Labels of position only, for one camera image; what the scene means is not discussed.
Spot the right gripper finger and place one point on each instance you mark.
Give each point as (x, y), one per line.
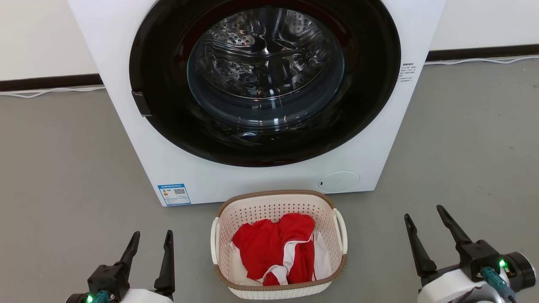
(421, 252)
(452, 227)

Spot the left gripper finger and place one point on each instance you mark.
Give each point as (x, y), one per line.
(131, 250)
(167, 269)

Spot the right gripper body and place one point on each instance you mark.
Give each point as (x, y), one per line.
(454, 286)

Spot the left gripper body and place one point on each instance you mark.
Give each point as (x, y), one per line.
(107, 280)

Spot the cream laundry basket brown rim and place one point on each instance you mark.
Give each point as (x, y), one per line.
(273, 207)

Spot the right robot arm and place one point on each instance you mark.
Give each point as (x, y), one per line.
(522, 269)

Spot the blue energy label sticker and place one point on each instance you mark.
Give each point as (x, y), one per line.
(174, 194)

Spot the red and white garment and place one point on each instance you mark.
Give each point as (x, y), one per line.
(269, 246)

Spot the round white filter cover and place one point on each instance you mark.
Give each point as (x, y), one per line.
(339, 182)

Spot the white front-load washing machine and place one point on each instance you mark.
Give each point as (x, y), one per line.
(126, 139)

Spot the black round washer door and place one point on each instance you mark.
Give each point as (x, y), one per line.
(166, 126)

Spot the small printed text sticker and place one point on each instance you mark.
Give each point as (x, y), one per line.
(407, 72)

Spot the steel washing machine drum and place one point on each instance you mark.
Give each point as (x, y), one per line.
(261, 54)

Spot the dark wall baseboard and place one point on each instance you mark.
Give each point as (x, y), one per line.
(50, 81)
(484, 52)

